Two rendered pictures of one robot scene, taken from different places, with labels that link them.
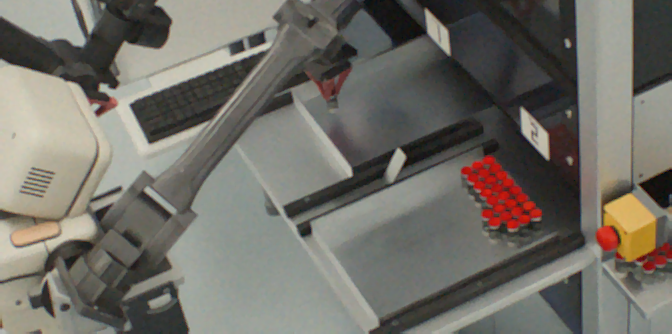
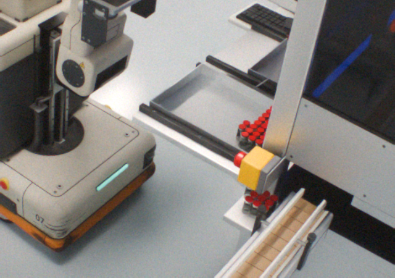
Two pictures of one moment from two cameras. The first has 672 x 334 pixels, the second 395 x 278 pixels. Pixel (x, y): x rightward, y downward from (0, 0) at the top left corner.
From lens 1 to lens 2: 140 cm
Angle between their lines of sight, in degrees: 35
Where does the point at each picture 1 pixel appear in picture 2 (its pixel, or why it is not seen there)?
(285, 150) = (251, 50)
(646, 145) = (300, 139)
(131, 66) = not seen: outside the picture
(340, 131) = (278, 65)
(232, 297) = not seen: hidden behind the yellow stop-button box
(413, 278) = (192, 113)
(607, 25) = (297, 30)
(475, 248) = (228, 132)
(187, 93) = (274, 18)
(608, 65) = (291, 58)
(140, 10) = not seen: outside the picture
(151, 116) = (250, 10)
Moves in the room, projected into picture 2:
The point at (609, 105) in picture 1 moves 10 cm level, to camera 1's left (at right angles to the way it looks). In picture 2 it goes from (284, 86) to (257, 63)
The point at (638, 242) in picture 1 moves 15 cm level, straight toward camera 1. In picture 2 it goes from (245, 173) to (186, 182)
